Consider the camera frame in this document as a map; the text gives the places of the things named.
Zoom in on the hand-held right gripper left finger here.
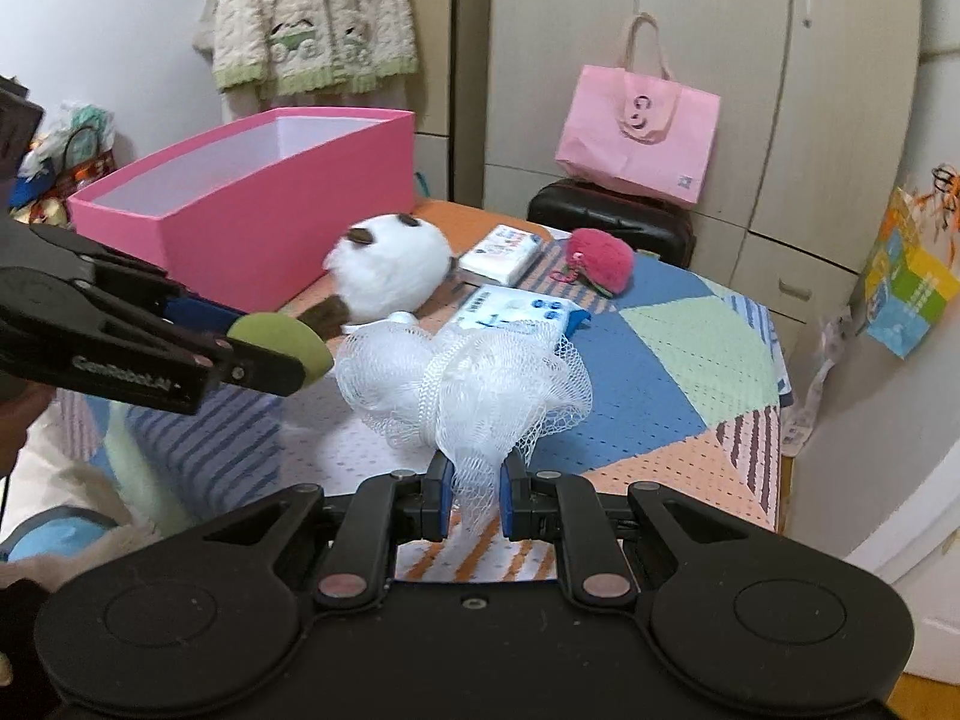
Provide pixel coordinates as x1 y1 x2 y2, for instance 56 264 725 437
202 457 458 612

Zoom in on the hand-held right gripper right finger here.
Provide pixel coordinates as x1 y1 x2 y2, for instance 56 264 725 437
499 457 751 608

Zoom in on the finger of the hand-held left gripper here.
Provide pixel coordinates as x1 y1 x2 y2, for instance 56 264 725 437
214 337 308 396
45 229 252 335

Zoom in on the green round puff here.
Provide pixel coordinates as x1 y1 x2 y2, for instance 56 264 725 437
227 313 335 391

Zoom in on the pink cardboard box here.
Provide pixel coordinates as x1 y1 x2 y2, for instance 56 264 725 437
67 107 416 314

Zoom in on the white mesh bath pouf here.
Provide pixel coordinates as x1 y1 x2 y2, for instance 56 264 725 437
334 311 593 530

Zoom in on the white panda plush toy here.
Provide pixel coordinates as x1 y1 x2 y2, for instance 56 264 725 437
300 214 455 338

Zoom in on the blue white wipes pack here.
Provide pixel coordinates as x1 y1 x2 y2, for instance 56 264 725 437
442 286 593 350

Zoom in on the white tissue pack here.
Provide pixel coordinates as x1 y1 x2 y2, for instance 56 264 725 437
459 225 542 287

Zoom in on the pink fluffy pompom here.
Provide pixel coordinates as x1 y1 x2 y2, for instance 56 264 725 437
553 229 637 297

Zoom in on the woven basket bag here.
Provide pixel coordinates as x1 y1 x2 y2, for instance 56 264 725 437
60 127 117 188

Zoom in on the patchwork tablecloth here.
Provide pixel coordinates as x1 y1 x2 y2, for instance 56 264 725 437
56 199 792 586

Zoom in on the green white plastic package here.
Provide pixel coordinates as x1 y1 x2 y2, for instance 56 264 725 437
37 101 115 158

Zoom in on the black suitcase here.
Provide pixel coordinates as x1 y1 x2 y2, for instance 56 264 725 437
527 180 695 269

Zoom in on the cream fleece pajama jacket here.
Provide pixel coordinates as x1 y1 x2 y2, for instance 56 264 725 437
191 0 419 95

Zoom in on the white hanging plastic bag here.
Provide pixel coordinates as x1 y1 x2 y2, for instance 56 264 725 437
780 307 863 458

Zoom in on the pink tote bag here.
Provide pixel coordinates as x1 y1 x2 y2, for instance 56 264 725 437
555 13 721 209

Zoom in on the colourful paper gift bag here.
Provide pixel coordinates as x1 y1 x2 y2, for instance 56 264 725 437
859 187 960 359

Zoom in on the beige wardrobe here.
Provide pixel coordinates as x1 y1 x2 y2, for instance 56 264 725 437
480 0 923 331

